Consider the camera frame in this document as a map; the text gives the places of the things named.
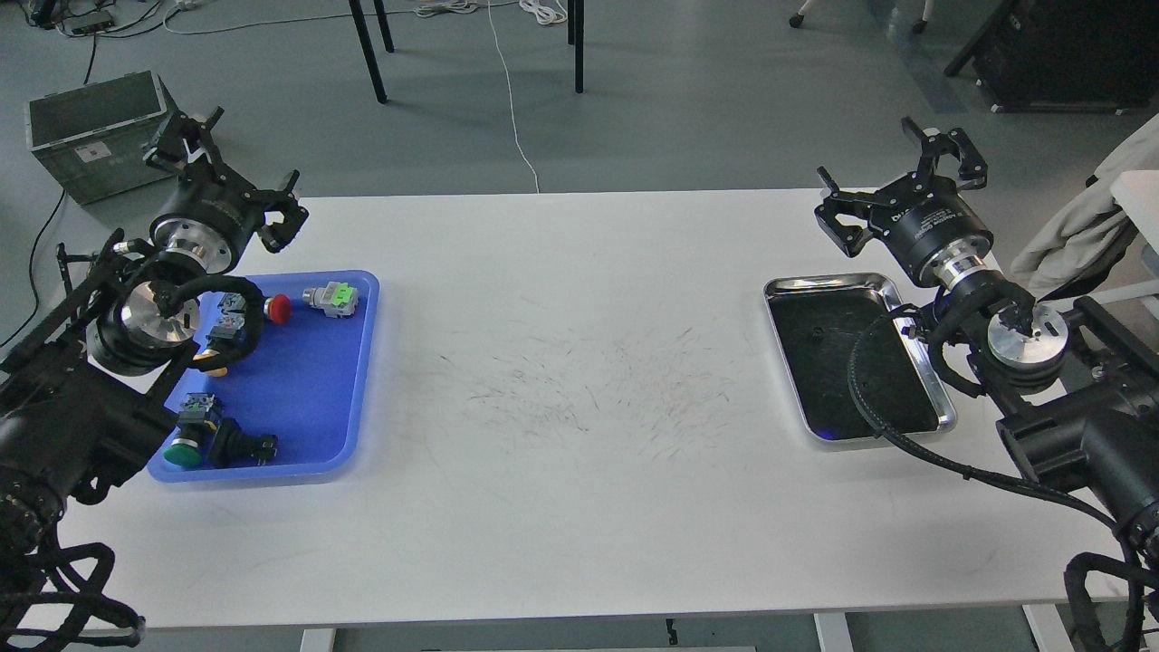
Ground blue plastic tray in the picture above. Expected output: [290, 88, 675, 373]
[148, 271, 379, 485]

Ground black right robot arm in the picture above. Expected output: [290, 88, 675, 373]
[815, 117, 1158, 651]

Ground green push button switch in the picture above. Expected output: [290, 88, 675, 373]
[162, 391, 224, 469]

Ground black floor cable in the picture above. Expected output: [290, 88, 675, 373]
[0, 0, 173, 350]

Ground red push button switch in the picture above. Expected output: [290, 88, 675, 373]
[216, 292, 292, 325]

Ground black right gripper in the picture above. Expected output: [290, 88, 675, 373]
[814, 117, 994, 290]

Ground black equipment case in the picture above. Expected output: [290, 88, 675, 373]
[943, 1, 1158, 111]

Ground beige cloth on chair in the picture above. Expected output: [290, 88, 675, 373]
[1009, 116, 1158, 300]

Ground black table leg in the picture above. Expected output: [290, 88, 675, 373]
[348, 1, 395, 107]

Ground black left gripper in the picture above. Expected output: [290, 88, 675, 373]
[143, 107, 309, 273]

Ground white floor cable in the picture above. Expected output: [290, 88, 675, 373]
[163, 0, 570, 195]

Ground silver metal tray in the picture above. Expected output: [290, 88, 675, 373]
[764, 272, 958, 448]

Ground green grey switch module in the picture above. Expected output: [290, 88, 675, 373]
[302, 283, 359, 318]

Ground green plastic crate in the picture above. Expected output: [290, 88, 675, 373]
[24, 72, 177, 206]

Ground black selector switch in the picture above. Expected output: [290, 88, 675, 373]
[207, 417, 279, 469]

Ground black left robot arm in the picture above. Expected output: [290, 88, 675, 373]
[1, 108, 308, 651]

